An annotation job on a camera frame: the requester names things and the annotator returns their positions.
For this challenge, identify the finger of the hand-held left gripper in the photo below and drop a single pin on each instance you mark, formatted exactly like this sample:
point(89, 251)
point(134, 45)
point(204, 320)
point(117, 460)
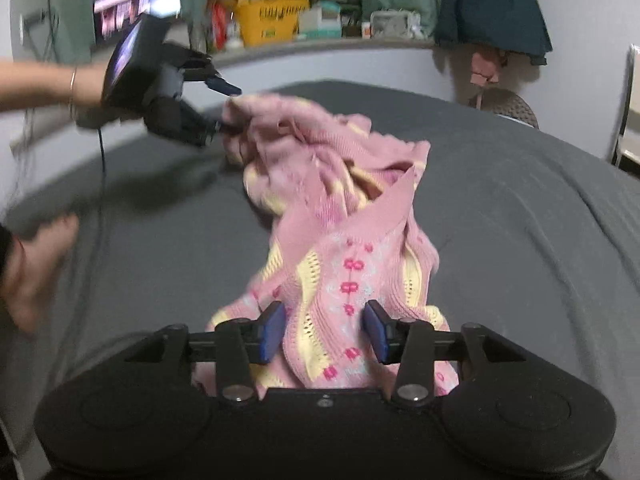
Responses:
point(200, 127)
point(225, 86)

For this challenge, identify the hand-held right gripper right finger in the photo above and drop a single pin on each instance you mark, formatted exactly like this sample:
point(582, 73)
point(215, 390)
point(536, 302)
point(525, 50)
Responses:
point(376, 332)

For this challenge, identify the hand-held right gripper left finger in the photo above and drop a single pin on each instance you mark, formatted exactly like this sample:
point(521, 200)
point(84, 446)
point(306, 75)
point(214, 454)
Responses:
point(272, 332)

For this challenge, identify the pink striped knit sweater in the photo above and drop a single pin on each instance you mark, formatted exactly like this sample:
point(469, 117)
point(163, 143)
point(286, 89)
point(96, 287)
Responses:
point(325, 240)

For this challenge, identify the person's left forearm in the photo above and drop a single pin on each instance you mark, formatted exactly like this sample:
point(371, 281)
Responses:
point(40, 85)

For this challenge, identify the small white bottle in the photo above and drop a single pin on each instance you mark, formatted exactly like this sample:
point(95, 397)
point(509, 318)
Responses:
point(233, 32)

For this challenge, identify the red packet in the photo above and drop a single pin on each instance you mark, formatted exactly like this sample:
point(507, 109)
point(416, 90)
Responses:
point(219, 22)

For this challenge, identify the lit display screen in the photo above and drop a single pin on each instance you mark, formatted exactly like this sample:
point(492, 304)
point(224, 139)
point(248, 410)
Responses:
point(135, 5)

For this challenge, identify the yellow plastic basket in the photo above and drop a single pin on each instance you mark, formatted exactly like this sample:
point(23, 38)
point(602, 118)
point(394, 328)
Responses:
point(270, 22)

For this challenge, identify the white window ledge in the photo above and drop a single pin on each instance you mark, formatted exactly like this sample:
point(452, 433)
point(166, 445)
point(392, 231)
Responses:
point(325, 50)

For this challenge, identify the teal and white box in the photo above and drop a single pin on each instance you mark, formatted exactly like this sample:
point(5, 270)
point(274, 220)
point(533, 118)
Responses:
point(320, 20)

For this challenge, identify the clear plastic container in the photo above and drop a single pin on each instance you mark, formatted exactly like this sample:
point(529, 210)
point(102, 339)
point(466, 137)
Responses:
point(395, 24)

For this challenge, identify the person's bare foot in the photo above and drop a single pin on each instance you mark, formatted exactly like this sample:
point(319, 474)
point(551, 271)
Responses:
point(35, 270)

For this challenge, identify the pink hanging cloth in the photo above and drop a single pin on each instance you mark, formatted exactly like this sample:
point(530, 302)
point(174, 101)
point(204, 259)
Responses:
point(484, 70)

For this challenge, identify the grey knitted round cushion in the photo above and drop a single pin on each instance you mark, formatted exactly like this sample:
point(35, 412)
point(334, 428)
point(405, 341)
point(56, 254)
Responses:
point(510, 105)

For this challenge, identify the dark teal hanging garment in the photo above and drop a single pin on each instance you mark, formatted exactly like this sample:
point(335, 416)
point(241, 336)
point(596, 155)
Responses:
point(495, 10)

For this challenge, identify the white wall socket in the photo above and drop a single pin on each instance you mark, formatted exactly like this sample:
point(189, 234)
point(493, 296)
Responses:
point(31, 27)

